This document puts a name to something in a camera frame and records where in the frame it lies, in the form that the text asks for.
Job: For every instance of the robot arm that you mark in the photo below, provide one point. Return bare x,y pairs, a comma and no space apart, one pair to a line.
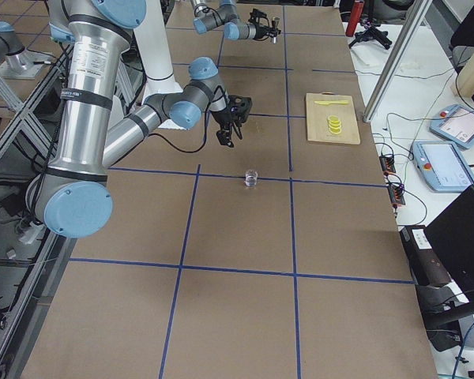
70,197
226,16

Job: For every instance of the lemon slice nearest logo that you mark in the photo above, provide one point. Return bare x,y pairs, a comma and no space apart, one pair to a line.
333,118

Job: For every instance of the yellow plastic knife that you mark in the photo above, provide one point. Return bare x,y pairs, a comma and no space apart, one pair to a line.
331,102

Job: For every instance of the lemon slice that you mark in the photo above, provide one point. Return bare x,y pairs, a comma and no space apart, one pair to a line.
335,131
334,122
335,127

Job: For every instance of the teach pendant with red button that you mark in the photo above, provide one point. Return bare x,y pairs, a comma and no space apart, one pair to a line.
442,166

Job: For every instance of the black box with label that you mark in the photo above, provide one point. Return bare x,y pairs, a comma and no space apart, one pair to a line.
424,262

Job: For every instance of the clear glass measuring cup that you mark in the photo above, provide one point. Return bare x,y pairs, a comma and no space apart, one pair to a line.
251,178

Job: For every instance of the black computer monitor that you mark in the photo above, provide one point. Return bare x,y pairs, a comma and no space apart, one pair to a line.
451,235

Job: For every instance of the red cylinder bottle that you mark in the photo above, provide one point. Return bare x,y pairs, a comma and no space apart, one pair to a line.
355,15

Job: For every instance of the aluminium frame post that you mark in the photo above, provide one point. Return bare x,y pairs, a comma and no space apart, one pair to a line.
408,30

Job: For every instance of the steel cocktail shaker jigger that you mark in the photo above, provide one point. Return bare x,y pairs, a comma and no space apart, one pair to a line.
278,31

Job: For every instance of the bamboo cutting board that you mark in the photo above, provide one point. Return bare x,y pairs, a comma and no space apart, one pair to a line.
317,122

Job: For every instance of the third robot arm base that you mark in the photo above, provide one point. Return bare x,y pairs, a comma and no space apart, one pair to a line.
16,61

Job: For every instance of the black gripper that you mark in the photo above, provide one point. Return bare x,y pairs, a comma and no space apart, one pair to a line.
223,118
257,32

